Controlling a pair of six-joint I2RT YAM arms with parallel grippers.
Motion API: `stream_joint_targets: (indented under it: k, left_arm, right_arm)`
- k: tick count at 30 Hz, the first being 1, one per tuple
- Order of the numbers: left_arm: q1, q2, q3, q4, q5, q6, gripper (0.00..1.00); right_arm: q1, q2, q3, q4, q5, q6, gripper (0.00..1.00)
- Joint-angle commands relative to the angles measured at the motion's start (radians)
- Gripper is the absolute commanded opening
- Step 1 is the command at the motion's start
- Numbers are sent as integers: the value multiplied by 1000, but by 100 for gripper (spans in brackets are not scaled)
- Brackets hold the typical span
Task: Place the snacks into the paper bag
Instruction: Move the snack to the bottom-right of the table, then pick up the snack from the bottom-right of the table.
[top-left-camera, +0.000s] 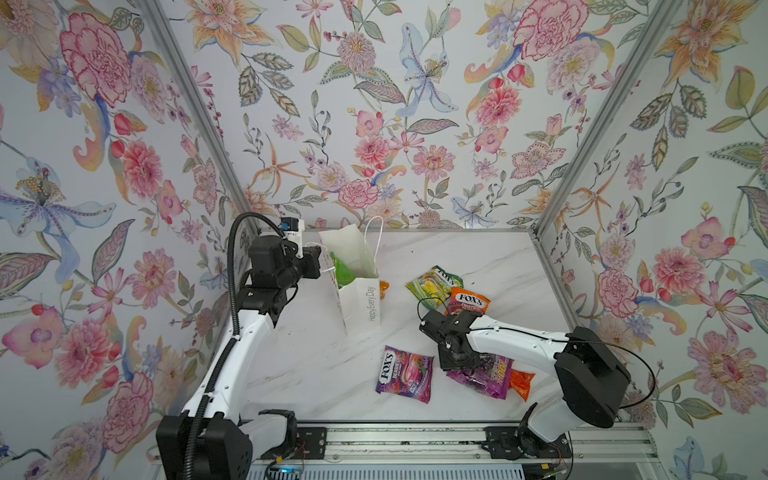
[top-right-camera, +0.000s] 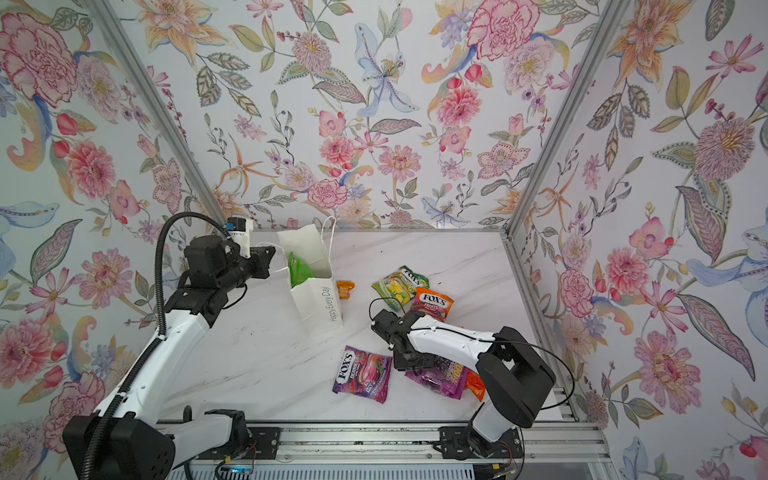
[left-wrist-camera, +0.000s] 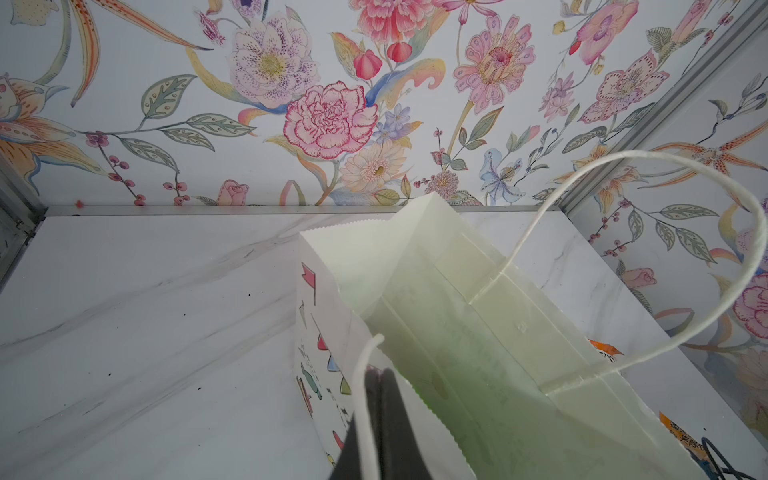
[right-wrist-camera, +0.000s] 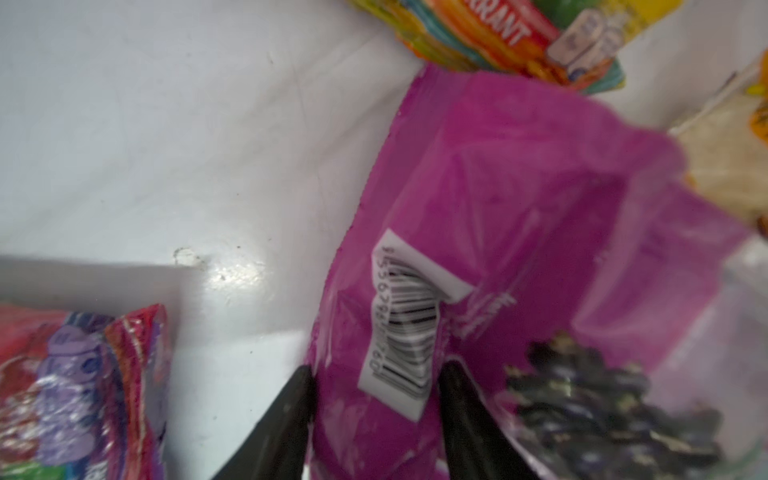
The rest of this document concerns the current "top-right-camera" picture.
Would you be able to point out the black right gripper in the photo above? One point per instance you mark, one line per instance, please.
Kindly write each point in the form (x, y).
(424, 363)

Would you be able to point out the red orange snack packet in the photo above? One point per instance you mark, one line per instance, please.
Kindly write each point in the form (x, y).
(475, 385)

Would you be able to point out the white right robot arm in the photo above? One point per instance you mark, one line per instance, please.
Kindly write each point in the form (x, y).
(517, 380)

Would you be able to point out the magenta purple snack bag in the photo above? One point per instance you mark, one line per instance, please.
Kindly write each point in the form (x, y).
(445, 378)

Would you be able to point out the purple Fox's berries candy bag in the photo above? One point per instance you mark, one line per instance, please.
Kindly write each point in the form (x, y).
(363, 374)

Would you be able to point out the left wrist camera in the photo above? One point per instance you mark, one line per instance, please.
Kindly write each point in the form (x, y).
(240, 229)

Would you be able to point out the green Lay's chips bag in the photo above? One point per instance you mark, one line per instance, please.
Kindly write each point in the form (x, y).
(299, 270)

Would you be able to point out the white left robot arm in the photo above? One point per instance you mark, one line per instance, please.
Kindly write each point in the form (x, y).
(122, 439)

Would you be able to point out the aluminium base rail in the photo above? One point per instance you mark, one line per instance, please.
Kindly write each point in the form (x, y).
(294, 443)

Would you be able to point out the green Fox's spring tea bag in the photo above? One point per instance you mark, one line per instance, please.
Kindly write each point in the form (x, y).
(399, 288)

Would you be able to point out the orange Fox's fruits candy bag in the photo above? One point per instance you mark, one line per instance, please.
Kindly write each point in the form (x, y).
(432, 303)

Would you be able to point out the small orange candy wrapper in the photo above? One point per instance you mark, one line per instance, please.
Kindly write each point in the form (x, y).
(345, 288)

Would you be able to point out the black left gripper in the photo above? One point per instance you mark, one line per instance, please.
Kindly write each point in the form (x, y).
(262, 265)

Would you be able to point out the white paper gift bag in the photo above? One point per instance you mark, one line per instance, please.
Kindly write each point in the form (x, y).
(317, 300)

